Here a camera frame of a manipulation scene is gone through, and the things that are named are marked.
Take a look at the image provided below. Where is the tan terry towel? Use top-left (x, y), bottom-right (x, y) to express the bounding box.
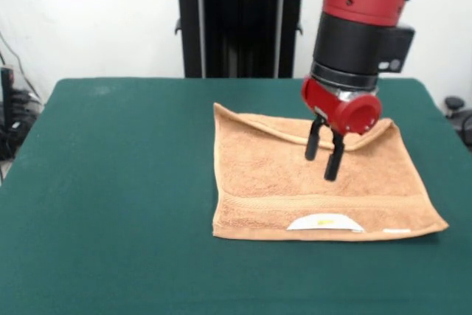
top-left (212, 103), bottom-right (450, 242)

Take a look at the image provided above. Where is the black cable bundle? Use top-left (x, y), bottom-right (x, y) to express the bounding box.
top-left (0, 30), bottom-right (46, 162)

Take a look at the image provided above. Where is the black robot pedestal with handle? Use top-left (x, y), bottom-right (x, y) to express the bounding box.
top-left (164, 0), bottom-right (316, 79)

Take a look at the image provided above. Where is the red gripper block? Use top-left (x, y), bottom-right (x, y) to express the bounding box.
top-left (301, 77), bottom-right (383, 182)

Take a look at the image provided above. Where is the dark green table cloth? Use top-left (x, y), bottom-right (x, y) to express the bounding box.
top-left (0, 77), bottom-right (472, 315)

